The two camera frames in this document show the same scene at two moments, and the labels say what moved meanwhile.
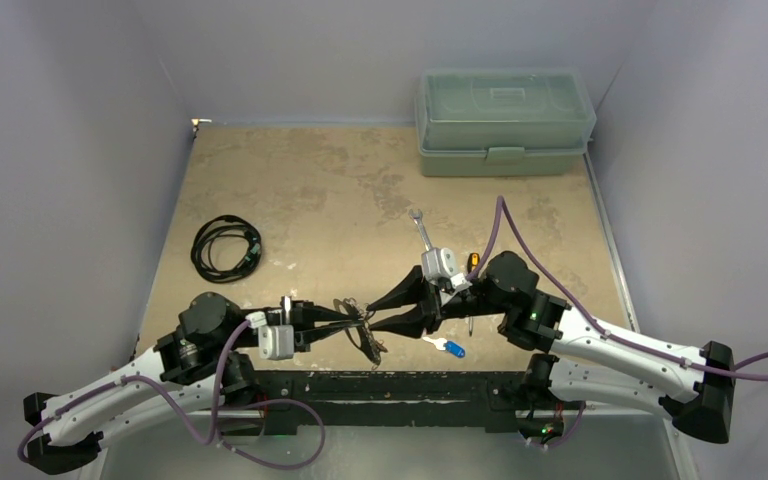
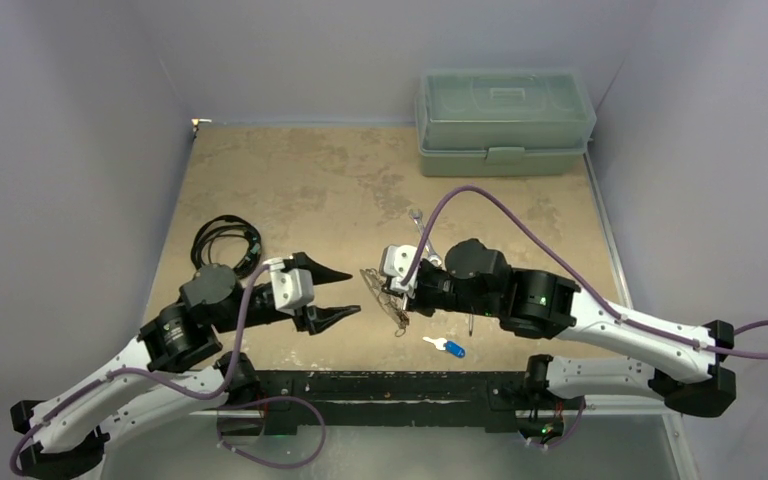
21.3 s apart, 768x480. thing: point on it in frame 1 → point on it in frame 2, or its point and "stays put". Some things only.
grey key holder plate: [360, 334] → [393, 302]
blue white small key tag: [443, 345] stays put
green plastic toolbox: [509, 121] stays put
